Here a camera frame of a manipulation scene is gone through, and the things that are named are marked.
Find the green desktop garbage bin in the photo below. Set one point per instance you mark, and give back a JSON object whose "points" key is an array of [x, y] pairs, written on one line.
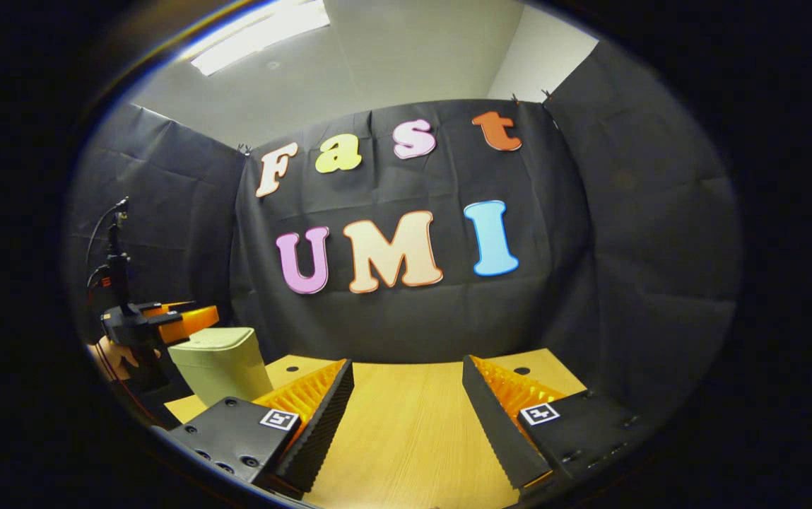
{"points": [[222, 364]]}

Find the wooden desktop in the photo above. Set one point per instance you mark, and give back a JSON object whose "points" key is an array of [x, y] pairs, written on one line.
{"points": [[406, 438]]}

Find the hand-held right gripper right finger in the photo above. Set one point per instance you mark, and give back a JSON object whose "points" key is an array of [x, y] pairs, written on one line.
{"points": [[501, 431]]}

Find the ceiling light panel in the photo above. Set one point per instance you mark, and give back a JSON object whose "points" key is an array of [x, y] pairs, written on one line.
{"points": [[264, 32]]}

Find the black backdrop cloth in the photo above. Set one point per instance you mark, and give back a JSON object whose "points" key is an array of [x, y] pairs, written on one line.
{"points": [[625, 247]]}

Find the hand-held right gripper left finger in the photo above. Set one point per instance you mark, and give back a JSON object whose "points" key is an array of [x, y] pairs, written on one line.
{"points": [[321, 424]]}

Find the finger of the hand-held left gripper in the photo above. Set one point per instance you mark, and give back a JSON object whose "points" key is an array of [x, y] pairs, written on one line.
{"points": [[169, 307], [190, 324]]}

